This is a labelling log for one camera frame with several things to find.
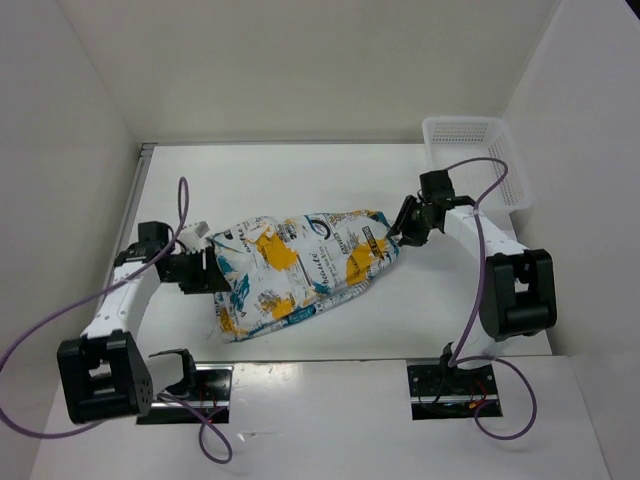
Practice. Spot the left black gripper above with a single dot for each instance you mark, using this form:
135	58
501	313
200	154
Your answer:
217	281

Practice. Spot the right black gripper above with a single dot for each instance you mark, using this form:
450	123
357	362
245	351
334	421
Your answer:
412	237

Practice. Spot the patterned white blue yellow shorts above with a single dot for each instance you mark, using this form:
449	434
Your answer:
284	271

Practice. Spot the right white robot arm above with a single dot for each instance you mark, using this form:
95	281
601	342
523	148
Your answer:
516	295

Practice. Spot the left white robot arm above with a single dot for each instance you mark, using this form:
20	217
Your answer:
103	373

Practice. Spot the white plastic basket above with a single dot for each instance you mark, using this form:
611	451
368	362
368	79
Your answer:
481	151

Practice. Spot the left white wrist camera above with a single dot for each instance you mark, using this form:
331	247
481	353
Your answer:
193	236

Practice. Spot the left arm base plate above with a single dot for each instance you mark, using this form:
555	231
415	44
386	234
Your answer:
209	394

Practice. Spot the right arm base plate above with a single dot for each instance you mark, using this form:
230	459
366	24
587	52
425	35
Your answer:
437	394

